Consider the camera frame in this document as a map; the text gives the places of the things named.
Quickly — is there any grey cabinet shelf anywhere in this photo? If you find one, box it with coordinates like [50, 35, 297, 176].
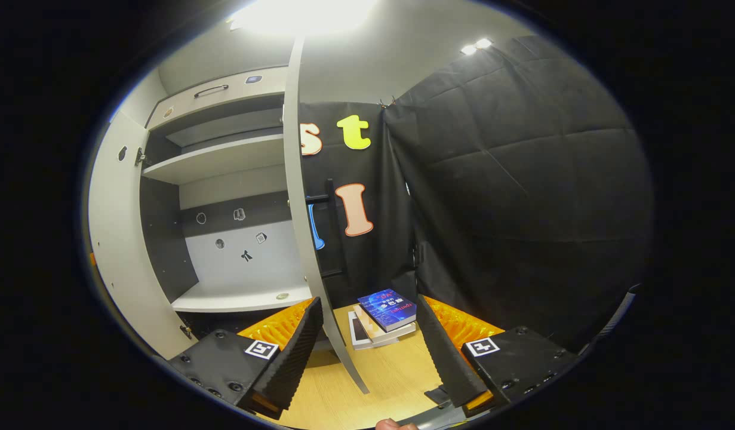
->
[142, 133, 284, 185]
[165, 107, 284, 148]
[171, 281, 313, 313]

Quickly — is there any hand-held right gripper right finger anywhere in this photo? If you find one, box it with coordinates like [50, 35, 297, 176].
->
[415, 294, 580, 417]

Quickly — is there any grey cabinet door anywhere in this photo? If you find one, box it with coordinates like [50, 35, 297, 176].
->
[282, 36, 371, 395]
[88, 110, 198, 359]

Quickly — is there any grey double-door shoe cabinet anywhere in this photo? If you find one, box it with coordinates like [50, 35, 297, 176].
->
[139, 66, 320, 335]

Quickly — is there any grey cabinet top drawer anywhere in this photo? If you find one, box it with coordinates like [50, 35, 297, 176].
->
[146, 67, 287, 131]

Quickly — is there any black backdrop cloth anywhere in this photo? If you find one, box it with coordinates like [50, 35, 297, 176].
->
[299, 35, 654, 353]

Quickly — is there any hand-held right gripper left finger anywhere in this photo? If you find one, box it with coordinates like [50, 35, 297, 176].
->
[167, 297, 324, 419]

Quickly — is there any white book dark cover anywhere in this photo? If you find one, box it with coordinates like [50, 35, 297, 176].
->
[347, 311, 398, 351]

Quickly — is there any grey striped band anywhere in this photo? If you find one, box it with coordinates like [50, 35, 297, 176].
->
[582, 284, 641, 353]

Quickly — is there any long ceiling light panel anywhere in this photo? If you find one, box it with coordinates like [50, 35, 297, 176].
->
[227, 0, 380, 35]

